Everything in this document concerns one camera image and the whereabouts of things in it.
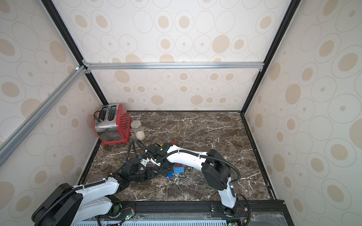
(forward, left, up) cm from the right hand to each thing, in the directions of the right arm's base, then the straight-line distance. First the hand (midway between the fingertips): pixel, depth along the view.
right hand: (170, 167), depth 84 cm
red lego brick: (+4, -5, -4) cm, 7 cm away
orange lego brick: (+20, -1, -4) cm, 21 cm away
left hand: (-4, +4, 0) cm, 6 cm away
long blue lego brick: (+1, -6, -4) cm, 7 cm away
